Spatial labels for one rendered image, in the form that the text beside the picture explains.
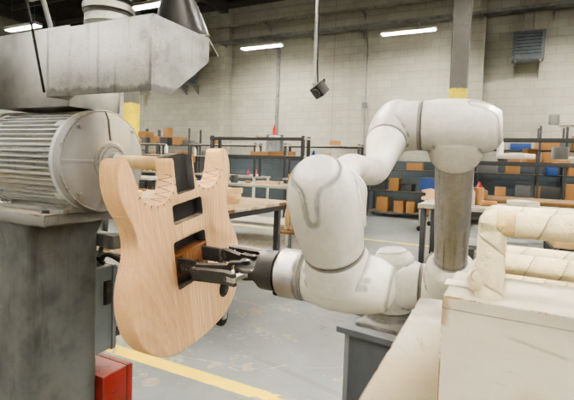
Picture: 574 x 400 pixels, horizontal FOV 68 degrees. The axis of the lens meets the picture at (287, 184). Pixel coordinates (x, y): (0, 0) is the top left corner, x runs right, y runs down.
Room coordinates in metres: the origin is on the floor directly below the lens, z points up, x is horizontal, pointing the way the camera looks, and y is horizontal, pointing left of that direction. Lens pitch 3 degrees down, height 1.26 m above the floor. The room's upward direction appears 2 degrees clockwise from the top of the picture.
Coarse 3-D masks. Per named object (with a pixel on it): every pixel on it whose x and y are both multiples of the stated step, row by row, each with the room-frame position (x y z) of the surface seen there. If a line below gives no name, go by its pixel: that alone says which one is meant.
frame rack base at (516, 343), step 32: (448, 288) 0.56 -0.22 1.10; (512, 288) 0.57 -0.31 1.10; (544, 288) 0.57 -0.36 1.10; (448, 320) 0.52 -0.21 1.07; (480, 320) 0.51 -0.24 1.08; (512, 320) 0.49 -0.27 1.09; (544, 320) 0.47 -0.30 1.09; (448, 352) 0.52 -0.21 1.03; (480, 352) 0.50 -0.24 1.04; (512, 352) 0.49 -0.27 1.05; (544, 352) 0.47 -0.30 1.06; (448, 384) 0.52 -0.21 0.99; (480, 384) 0.50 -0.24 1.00; (512, 384) 0.49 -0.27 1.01; (544, 384) 0.47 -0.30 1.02
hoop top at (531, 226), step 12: (480, 216) 0.53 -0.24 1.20; (492, 216) 0.51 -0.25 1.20; (504, 216) 0.51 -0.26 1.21; (516, 216) 0.50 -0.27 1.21; (528, 216) 0.50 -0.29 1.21; (540, 216) 0.49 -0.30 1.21; (552, 216) 0.49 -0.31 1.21; (564, 216) 0.49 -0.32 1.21; (504, 228) 0.51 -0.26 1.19; (516, 228) 0.50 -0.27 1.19; (528, 228) 0.49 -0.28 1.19; (540, 228) 0.49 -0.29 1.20; (552, 228) 0.48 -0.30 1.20; (564, 228) 0.48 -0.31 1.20; (552, 240) 0.49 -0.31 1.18; (564, 240) 0.48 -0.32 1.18
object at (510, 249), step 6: (510, 246) 0.72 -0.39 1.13; (516, 246) 0.72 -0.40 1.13; (510, 252) 0.72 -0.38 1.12; (516, 252) 0.71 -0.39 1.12; (522, 252) 0.71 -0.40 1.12; (528, 252) 0.70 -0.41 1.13; (534, 252) 0.70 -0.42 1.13; (540, 252) 0.70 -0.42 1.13; (546, 252) 0.70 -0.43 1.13; (552, 252) 0.69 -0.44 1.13; (558, 252) 0.69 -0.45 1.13; (564, 252) 0.69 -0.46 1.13; (570, 252) 0.68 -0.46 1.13; (558, 258) 0.68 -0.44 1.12; (564, 258) 0.68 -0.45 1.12; (570, 258) 0.68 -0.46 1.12
